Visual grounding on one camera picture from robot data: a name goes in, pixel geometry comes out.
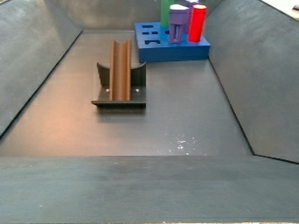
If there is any brown arch object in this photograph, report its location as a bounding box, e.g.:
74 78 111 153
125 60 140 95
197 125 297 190
109 40 131 101

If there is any black curved fixture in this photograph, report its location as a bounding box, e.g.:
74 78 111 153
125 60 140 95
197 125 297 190
91 63 145 109

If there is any blue shape-sorter base block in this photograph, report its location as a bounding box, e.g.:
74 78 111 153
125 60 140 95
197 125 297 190
135 22 211 63

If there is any purple pentagon peg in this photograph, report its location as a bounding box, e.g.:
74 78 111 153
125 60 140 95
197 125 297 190
169 4 189 43

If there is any red hexagonal peg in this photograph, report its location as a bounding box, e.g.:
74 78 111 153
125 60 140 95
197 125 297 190
188 4 207 42

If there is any green cylinder peg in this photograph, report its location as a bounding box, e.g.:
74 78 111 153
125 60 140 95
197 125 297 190
160 0 173 27

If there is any purple star peg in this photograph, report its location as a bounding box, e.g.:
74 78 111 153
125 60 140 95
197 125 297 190
184 0 199 8

